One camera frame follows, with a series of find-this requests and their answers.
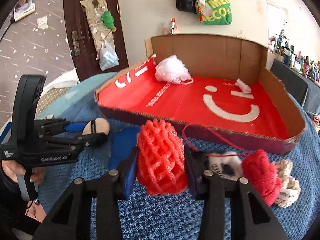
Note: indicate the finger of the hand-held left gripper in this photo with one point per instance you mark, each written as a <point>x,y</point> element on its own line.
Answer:
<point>96,139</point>
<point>75,126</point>

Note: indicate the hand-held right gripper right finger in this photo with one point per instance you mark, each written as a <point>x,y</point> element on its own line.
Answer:
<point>192,180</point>

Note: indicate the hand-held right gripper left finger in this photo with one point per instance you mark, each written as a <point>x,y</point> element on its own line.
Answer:
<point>130,180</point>

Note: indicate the beige powder puff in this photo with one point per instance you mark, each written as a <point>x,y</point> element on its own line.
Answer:
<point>101,126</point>

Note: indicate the blue case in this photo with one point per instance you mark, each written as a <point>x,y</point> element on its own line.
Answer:
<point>120,147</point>

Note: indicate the red foam net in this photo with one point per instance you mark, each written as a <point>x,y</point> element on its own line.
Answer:
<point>160,155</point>

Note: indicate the white fluffy plush toy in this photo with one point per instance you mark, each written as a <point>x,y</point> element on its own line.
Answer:
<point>232,160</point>

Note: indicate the red yarn ball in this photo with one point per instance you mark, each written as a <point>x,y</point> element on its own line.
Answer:
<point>260,175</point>

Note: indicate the cardboard box with red lining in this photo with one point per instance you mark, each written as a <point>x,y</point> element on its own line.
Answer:
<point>190,100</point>

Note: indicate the beige crochet scrunchie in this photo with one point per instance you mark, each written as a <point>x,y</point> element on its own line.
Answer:
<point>290,180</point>

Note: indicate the person's left forearm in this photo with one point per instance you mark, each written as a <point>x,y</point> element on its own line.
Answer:
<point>35,211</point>

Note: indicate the person's left hand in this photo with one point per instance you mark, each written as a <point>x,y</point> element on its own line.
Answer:
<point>11,170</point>

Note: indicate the blue knitted blanket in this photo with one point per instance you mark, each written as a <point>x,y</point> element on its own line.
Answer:
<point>162,217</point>

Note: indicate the white plastic sheet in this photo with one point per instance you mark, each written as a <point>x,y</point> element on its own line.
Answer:
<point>63,78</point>

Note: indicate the clear plastic bag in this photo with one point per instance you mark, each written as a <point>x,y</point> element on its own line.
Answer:
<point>108,57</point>

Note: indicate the white bath pouf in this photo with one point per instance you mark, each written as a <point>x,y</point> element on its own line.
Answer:
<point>170,70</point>

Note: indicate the beige hanging organizer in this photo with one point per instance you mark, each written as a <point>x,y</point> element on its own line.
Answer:
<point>96,27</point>

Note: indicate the small pink scrunchie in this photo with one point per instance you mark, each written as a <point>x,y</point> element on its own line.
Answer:
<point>243,86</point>

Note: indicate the green plush toy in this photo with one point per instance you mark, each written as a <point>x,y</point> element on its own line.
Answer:
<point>108,20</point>

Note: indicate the dark brown door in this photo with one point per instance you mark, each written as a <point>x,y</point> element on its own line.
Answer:
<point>72,12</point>

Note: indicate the white marker with red cap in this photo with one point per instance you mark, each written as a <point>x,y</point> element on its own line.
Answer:
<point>172,26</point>

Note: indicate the table with grey cloth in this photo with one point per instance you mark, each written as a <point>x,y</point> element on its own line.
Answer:
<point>313,92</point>

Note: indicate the row of bottles and toys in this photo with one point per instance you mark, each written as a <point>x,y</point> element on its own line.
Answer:
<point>300,60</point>

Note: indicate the green tote bag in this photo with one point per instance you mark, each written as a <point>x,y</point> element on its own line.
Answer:
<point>217,10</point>

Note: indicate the white wall picture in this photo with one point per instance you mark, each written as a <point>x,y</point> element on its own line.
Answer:
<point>23,7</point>

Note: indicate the wall mirror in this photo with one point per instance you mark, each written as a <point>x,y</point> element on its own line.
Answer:
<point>276,22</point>

